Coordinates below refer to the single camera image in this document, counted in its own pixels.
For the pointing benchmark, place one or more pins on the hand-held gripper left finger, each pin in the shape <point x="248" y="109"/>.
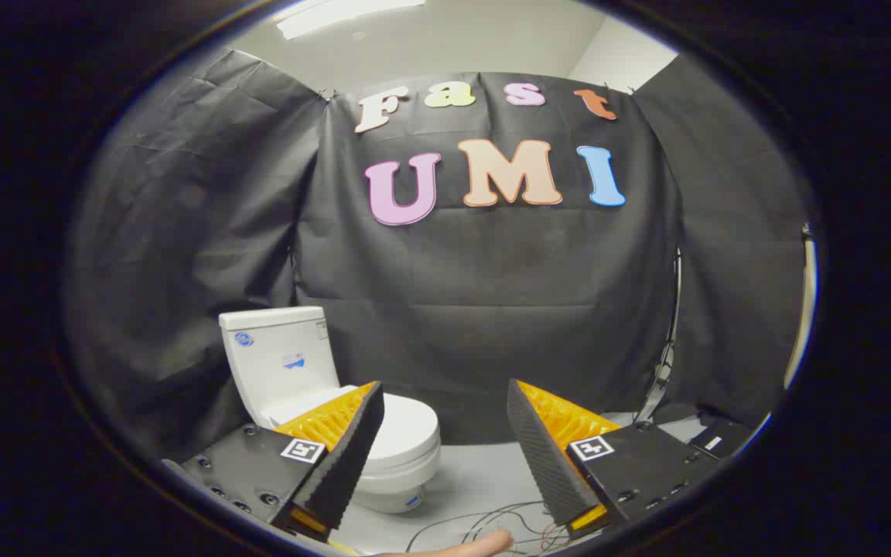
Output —
<point x="349" y="464"/>

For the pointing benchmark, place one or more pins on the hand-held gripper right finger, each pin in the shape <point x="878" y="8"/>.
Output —
<point x="542" y="464"/>

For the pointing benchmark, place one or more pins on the white toilet lid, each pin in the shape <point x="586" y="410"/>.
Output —
<point x="408" y="429"/>

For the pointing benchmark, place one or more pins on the white toilet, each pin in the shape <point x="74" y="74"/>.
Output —
<point x="275" y="363"/>

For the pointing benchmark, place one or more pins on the black backdrop cloth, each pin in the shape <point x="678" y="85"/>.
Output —
<point x="492" y="309"/>

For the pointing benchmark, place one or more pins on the black box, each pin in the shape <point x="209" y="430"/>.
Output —
<point x="724" y="437"/>

